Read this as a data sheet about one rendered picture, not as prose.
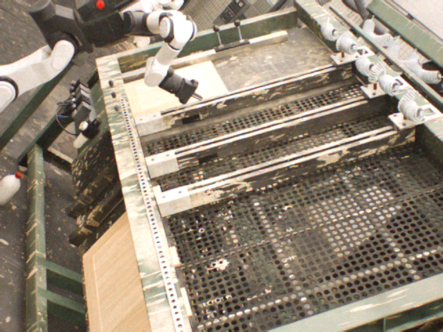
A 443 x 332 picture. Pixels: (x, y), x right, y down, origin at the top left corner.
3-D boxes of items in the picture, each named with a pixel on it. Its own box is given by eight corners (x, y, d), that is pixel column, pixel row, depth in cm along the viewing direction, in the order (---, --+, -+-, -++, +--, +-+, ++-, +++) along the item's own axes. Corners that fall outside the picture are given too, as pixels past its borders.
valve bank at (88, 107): (51, 97, 311) (79, 64, 305) (73, 110, 319) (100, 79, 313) (54, 146, 272) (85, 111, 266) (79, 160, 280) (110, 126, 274)
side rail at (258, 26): (120, 70, 340) (115, 53, 333) (295, 23, 352) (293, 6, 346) (121, 74, 335) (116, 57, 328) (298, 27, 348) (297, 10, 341)
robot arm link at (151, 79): (141, 84, 241) (154, 66, 232) (143, 68, 246) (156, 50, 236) (155, 90, 244) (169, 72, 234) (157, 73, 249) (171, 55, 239)
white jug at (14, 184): (-11, 189, 311) (11, 164, 306) (6, 197, 317) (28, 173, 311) (-11, 200, 303) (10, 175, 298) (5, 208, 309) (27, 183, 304)
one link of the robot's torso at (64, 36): (43, 42, 256) (67, 30, 255) (43, 30, 266) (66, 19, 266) (59, 66, 264) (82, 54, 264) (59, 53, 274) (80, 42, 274)
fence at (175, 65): (122, 80, 317) (120, 73, 314) (285, 36, 327) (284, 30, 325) (124, 84, 313) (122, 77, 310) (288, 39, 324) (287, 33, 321)
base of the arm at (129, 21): (130, 40, 241) (133, 12, 237) (117, 33, 250) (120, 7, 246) (161, 41, 249) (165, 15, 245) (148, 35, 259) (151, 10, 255)
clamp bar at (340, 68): (136, 128, 276) (124, 85, 261) (365, 64, 290) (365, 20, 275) (140, 139, 268) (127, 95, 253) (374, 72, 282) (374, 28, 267)
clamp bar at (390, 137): (158, 204, 230) (143, 158, 215) (428, 124, 243) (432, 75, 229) (162, 220, 222) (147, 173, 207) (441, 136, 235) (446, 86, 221)
